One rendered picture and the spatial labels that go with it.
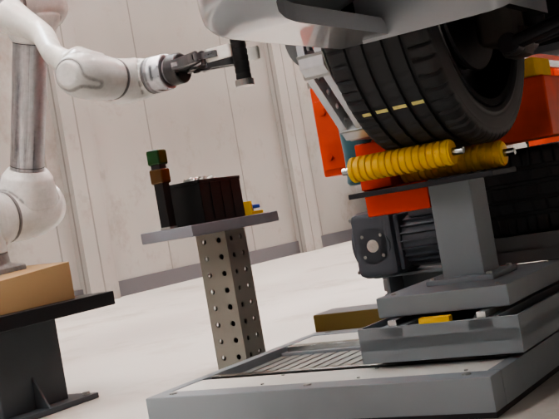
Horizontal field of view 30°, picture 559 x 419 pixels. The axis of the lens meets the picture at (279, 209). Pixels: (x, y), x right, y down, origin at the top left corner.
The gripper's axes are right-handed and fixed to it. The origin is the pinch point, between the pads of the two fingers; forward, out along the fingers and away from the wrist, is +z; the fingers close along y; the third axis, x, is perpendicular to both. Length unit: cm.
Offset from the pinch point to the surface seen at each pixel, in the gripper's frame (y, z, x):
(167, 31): -516, -390, 128
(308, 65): 10.0, 22.8, -8.3
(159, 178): -10.2, -37.0, -24.5
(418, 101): 6.9, 44.9, -20.6
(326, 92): 3.0, 22.4, -14.1
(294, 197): -660, -380, -28
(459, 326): 8, 46, -67
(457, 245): -12, 41, -52
